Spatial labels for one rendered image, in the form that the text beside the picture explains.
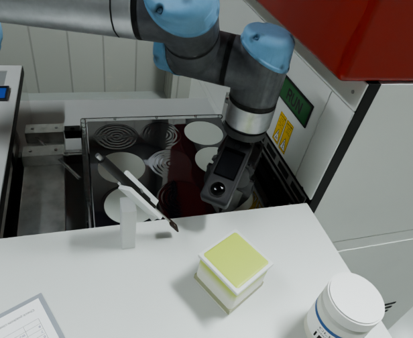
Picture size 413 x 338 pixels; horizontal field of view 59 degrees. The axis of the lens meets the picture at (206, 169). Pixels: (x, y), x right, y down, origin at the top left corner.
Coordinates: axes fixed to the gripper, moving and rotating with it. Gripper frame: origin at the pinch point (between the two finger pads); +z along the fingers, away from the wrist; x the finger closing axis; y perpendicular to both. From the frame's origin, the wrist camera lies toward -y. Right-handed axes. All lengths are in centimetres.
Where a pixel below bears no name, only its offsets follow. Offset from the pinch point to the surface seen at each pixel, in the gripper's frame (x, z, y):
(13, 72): 60, -5, 13
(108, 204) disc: 20.2, 1.3, -7.7
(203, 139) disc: 12.2, 1.3, 21.7
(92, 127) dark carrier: 36.8, 1.3, 11.1
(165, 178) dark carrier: 14.1, 1.4, 4.6
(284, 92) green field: -3.2, -18.0, 20.4
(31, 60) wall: 164, 67, 124
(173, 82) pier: 81, 72, 163
